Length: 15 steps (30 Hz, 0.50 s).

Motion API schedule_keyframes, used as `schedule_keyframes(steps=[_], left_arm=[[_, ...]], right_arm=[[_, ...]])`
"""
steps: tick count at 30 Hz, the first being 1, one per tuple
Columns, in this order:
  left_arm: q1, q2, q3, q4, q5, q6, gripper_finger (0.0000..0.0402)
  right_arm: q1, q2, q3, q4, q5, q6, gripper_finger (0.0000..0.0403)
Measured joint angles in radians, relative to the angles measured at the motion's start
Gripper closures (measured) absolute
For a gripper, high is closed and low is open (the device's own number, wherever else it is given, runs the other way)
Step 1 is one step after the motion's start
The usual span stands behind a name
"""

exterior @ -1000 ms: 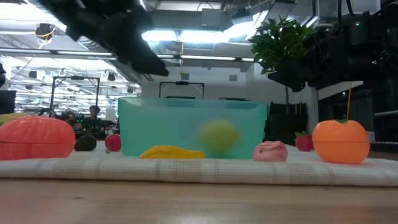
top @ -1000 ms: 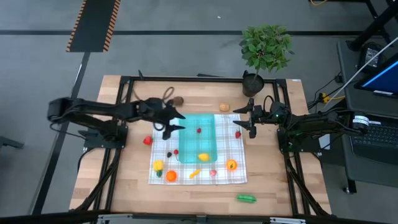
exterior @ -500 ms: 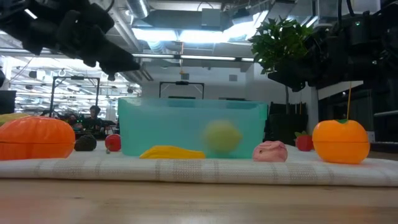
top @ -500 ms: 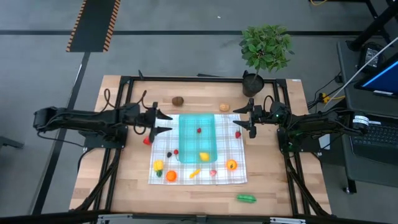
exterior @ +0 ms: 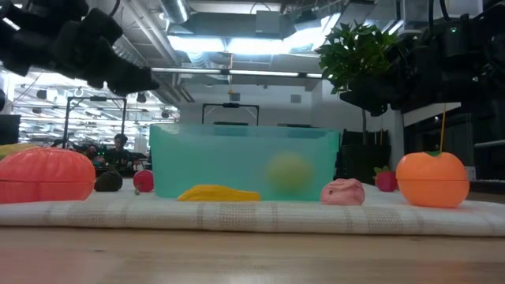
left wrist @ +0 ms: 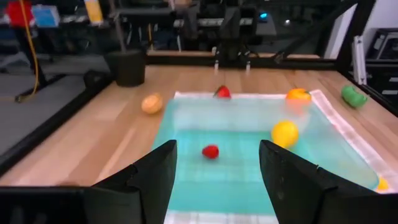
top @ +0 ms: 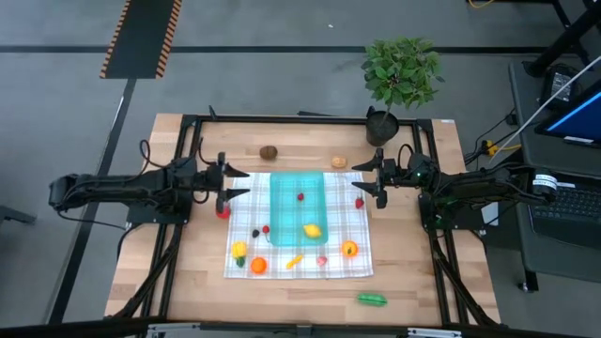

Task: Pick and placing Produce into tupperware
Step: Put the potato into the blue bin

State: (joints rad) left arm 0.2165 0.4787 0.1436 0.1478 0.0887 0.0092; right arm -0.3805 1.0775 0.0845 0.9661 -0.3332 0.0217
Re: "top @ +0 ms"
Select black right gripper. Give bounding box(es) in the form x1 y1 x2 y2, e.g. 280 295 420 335
351 146 434 210

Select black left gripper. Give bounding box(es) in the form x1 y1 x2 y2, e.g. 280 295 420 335
186 151 252 214

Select yellow toy bell pepper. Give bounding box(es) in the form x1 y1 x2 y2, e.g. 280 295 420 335
231 240 249 269

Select green toy pea pod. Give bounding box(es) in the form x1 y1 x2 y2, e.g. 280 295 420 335
356 292 389 308

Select white checkered cloth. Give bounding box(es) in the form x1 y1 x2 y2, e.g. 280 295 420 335
223 171 375 281

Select teal translucent plastic container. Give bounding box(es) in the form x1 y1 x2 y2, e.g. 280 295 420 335
269 170 330 248

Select green plant in black pot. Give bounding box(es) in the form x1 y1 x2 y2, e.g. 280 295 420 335
360 36 445 148

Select yellow power plug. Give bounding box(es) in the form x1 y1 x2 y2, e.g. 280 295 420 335
483 139 522 156

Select black floor tape strip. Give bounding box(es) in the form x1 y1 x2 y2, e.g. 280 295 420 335
46 78 138 325
0 44 550 54

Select black hazard-striped floor ramp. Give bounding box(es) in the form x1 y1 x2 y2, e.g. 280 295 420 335
99 0 183 80

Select thin white rod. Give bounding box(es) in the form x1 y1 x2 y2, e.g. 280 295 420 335
487 54 601 165

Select grey desk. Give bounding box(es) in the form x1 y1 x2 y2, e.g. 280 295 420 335
508 60 601 293

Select black bar with silver brackets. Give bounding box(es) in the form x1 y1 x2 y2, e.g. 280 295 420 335
0 316 601 338

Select computer keyboard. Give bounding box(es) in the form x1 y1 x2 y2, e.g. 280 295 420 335
530 180 601 250

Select black power adapter white label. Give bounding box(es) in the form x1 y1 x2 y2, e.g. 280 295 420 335
539 63 582 108

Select monitor with blue screen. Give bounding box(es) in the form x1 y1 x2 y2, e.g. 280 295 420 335
534 79 601 149

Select grey chair leg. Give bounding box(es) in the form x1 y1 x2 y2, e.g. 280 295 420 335
0 205 38 226

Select black desk leg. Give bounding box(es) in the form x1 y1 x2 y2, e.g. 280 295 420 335
523 0 601 79

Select black aluminium table frame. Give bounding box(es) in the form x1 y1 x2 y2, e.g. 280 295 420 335
105 105 502 330

